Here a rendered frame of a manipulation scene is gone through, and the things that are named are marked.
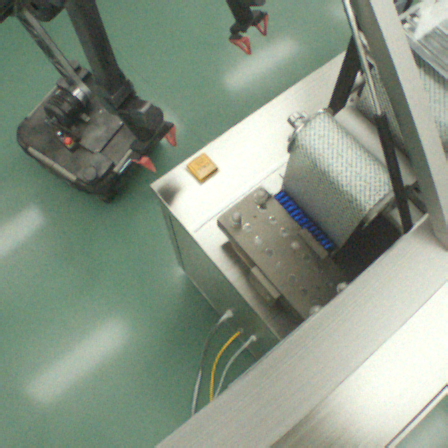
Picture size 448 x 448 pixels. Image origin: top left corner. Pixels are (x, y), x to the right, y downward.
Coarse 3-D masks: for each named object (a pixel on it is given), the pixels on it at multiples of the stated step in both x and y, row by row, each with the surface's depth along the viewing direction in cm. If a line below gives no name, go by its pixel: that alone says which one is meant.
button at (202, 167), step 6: (198, 156) 147; (204, 156) 147; (192, 162) 146; (198, 162) 146; (204, 162) 146; (210, 162) 146; (192, 168) 145; (198, 168) 145; (204, 168) 145; (210, 168) 145; (216, 168) 146; (192, 174) 147; (198, 174) 145; (204, 174) 145; (210, 174) 146
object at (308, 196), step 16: (288, 160) 117; (288, 176) 123; (304, 176) 116; (288, 192) 130; (304, 192) 121; (320, 192) 114; (304, 208) 128; (320, 208) 119; (336, 208) 112; (320, 224) 126; (336, 224) 117; (352, 224) 110; (336, 240) 123
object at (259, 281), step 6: (252, 270) 124; (258, 270) 124; (252, 276) 127; (258, 276) 124; (264, 276) 124; (252, 282) 132; (258, 282) 126; (264, 282) 123; (270, 282) 123; (258, 288) 130; (264, 288) 124; (270, 288) 123; (264, 294) 129; (270, 294) 123; (276, 294) 122; (270, 300) 127; (276, 300) 126; (270, 306) 132
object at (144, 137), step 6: (162, 126) 125; (132, 132) 123; (138, 132) 122; (144, 132) 122; (150, 132) 123; (156, 132) 125; (138, 138) 124; (144, 138) 124; (150, 138) 124; (132, 144) 127; (138, 144) 125; (144, 144) 124; (150, 144) 125; (132, 150) 127; (138, 150) 124; (144, 150) 123
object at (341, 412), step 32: (416, 320) 78; (384, 352) 76; (416, 352) 76; (352, 384) 74; (384, 384) 74; (416, 384) 74; (320, 416) 73; (352, 416) 73; (384, 416) 72; (416, 416) 73
